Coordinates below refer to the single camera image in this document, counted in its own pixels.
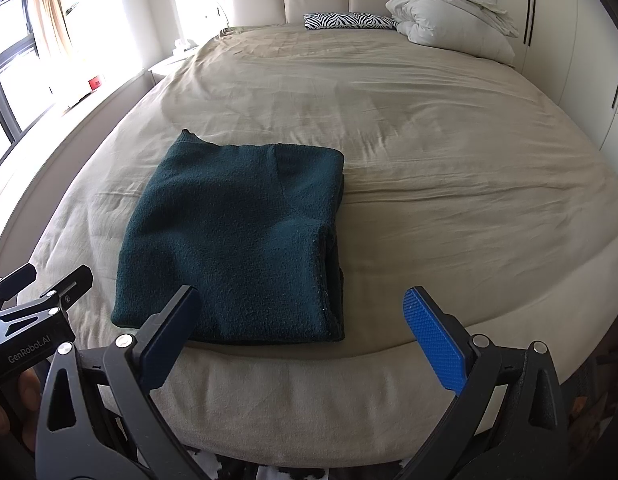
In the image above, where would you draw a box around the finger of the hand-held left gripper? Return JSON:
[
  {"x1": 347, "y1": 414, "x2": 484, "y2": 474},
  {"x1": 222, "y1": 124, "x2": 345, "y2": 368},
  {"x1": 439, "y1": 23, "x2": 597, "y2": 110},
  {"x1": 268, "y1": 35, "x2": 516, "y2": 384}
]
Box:
[
  {"x1": 0, "y1": 265, "x2": 94, "y2": 331},
  {"x1": 0, "y1": 264, "x2": 38, "y2": 313}
]

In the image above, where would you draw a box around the white window ledge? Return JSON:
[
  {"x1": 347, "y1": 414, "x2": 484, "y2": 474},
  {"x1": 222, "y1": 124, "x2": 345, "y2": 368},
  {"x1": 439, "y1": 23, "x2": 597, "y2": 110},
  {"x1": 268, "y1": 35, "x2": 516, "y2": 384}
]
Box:
[{"x1": 0, "y1": 72, "x2": 154, "y2": 181}]

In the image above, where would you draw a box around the dark green knitted sweater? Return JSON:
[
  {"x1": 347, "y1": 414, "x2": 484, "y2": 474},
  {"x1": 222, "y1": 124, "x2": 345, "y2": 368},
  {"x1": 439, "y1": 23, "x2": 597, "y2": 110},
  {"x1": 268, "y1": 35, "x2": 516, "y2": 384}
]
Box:
[{"x1": 110, "y1": 129, "x2": 347, "y2": 346}]

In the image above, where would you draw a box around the window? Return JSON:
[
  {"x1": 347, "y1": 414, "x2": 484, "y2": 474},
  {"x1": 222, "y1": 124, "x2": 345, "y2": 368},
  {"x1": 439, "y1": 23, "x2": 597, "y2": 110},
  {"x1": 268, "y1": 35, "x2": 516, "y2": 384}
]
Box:
[{"x1": 0, "y1": 0, "x2": 140, "y2": 161}]

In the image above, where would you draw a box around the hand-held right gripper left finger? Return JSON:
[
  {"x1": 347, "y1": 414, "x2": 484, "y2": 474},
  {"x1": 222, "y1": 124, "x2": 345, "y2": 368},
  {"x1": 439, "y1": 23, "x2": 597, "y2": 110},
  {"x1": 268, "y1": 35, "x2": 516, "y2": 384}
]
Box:
[{"x1": 34, "y1": 285, "x2": 210, "y2": 480}]

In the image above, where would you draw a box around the white nightstand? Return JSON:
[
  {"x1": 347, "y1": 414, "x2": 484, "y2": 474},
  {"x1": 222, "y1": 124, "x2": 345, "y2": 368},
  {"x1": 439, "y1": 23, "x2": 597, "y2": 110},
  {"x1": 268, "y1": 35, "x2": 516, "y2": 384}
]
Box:
[{"x1": 149, "y1": 50, "x2": 200, "y2": 86}]

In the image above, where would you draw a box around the zebra print pillow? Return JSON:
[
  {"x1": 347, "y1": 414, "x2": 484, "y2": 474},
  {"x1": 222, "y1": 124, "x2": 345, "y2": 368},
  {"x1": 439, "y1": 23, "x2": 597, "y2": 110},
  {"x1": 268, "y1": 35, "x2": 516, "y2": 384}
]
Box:
[{"x1": 304, "y1": 12, "x2": 397, "y2": 31}]

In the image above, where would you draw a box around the white folded duvet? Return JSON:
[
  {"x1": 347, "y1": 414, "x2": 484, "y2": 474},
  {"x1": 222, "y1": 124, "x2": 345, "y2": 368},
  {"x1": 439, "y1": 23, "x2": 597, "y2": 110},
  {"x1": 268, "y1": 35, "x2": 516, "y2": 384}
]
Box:
[{"x1": 386, "y1": 0, "x2": 517, "y2": 66}]

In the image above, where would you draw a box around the bed with beige sheet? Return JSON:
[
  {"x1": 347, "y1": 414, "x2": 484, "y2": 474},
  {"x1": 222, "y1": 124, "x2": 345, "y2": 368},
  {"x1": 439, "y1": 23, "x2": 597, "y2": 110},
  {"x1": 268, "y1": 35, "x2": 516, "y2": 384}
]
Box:
[{"x1": 0, "y1": 25, "x2": 618, "y2": 466}]

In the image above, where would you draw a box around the cream folded sheet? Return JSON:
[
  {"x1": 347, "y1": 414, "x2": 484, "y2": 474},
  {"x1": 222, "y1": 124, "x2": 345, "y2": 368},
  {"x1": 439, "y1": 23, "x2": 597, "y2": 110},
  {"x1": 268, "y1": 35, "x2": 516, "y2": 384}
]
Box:
[{"x1": 399, "y1": 0, "x2": 520, "y2": 38}]

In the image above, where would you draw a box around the beige curtain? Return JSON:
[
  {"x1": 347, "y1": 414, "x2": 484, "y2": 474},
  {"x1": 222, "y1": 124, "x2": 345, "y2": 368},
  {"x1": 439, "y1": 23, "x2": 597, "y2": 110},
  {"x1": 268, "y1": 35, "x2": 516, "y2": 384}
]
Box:
[{"x1": 26, "y1": 0, "x2": 74, "y2": 61}]

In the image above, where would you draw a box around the white wardrobe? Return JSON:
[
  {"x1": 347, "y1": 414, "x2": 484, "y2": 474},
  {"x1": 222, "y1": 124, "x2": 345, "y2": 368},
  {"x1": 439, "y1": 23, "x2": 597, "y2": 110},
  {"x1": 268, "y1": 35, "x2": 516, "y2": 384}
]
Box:
[{"x1": 459, "y1": 0, "x2": 618, "y2": 151}]

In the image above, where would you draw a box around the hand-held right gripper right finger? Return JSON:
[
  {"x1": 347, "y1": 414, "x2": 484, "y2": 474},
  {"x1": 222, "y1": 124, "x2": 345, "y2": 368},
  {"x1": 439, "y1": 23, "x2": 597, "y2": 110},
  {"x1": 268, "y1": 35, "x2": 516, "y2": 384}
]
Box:
[{"x1": 396, "y1": 287, "x2": 570, "y2": 480}]

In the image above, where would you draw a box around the person's left hand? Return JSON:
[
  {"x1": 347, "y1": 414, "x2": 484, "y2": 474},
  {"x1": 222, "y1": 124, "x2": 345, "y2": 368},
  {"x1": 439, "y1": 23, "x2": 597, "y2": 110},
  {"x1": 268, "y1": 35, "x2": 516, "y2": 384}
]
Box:
[{"x1": 0, "y1": 367, "x2": 44, "y2": 443}]

